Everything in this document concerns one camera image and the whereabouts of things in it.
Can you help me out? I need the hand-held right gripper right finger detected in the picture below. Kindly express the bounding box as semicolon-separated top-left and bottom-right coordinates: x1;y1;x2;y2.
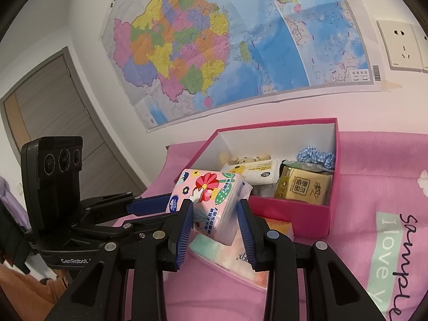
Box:
236;199;385;321

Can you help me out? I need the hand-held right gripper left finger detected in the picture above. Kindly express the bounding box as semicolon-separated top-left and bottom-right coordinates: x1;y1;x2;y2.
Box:
43;199;195;321

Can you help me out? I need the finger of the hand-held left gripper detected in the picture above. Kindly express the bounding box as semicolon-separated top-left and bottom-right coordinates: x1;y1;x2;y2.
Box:
78;191;183;223
70;213;181;251

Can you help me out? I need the floral tissue packet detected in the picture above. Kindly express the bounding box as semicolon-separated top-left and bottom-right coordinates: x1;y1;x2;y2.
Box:
168;169;253;246

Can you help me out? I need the pink cardboard box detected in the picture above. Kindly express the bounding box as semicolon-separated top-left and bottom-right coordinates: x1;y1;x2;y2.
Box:
176;118;341;239

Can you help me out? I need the wipes packet with yellow print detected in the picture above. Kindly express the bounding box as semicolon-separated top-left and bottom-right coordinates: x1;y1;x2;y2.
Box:
221;158;281;186

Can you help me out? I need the yellow tissue packet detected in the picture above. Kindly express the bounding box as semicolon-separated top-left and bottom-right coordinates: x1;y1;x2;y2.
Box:
274;165;333;206

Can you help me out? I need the beige teddy bear plush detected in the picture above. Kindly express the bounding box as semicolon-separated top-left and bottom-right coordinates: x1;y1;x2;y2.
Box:
219;152;271;168

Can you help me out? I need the blue gingham scrunchie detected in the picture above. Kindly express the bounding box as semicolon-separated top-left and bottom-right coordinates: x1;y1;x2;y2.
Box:
296;145;336;169

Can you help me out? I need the pastel tissue box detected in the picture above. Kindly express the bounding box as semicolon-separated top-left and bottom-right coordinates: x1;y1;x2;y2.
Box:
189;217;295;290

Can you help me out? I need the purple cloth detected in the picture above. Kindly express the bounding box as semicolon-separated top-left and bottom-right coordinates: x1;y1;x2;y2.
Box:
0;175;30;231

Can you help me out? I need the grey door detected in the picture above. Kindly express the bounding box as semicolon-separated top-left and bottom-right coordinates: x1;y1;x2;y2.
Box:
0;47;148;194

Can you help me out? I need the green plastic packet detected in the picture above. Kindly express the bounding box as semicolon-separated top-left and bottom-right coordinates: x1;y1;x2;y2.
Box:
281;160;335;174

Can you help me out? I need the person's orange clothing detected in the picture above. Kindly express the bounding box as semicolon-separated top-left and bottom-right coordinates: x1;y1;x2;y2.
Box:
0;262;72;321

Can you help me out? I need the pink printed blanket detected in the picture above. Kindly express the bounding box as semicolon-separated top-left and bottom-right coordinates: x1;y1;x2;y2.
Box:
110;130;428;321

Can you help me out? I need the colourful wall map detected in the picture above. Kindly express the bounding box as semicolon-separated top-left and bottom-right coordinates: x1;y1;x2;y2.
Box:
100;0;385;132

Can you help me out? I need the white wall socket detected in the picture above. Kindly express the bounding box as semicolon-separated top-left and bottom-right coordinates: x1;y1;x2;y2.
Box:
413;23;428;72
377;20;425;71

